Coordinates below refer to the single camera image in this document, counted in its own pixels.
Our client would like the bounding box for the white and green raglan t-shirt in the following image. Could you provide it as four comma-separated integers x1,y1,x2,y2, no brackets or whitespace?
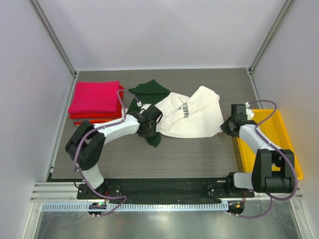
129,80,224,147

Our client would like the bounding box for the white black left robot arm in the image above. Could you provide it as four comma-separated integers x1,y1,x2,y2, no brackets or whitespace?
65,104,163,190

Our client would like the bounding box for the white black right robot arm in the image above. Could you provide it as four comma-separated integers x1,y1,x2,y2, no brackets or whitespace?
220,100,298,201

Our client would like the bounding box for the folded red t-shirt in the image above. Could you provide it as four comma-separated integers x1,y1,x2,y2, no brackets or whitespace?
69,85,123,119

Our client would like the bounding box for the yellow plastic bin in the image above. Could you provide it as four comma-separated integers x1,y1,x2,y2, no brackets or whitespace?
237,109,295,173

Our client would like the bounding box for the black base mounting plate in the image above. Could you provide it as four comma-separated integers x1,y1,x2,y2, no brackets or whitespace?
76,177,255,200

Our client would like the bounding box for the folded orange t-shirt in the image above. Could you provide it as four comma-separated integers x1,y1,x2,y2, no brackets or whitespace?
73,118,115,126

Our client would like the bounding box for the white slotted cable duct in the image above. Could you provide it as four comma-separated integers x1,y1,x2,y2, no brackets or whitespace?
42,201,228,213

